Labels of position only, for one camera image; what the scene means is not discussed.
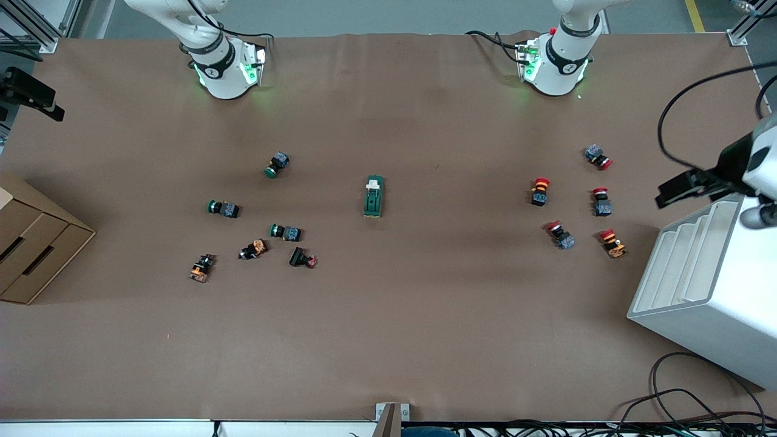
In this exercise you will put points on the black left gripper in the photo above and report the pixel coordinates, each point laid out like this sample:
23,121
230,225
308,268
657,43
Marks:
730,162

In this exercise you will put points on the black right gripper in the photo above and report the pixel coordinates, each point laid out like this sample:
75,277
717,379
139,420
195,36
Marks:
18,87

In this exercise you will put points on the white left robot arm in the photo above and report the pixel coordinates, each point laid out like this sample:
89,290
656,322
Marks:
561,67

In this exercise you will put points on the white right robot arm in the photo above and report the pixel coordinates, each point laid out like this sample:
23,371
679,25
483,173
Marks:
221,73

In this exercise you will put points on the red button blue block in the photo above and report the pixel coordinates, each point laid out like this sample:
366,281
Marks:
561,235
597,155
601,203

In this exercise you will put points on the red button orange block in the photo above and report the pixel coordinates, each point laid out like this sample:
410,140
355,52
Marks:
539,192
613,243

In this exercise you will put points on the white slotted bin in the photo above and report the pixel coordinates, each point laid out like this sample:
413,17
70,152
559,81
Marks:
716,303

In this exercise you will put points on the brown cardboard box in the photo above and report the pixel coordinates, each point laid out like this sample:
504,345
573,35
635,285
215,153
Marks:
30,243

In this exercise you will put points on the brown table mat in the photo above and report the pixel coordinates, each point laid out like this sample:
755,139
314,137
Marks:
425,315

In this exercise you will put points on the dark teal round object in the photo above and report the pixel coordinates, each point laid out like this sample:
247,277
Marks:
428,433

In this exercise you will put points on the aluminium frame profile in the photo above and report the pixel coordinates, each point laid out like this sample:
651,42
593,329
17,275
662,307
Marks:
47,44
737,37

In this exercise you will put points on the green push button switch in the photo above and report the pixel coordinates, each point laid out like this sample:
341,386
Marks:
224,209
277,164
286,232

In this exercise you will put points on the orange black switch block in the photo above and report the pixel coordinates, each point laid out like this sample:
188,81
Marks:
254,249
201,268

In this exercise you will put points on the black switch with red knob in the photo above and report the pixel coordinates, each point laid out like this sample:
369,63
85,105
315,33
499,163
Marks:
300,258

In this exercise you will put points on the metal bracket with cardboard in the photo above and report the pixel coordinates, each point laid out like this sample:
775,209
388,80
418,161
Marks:
388,419

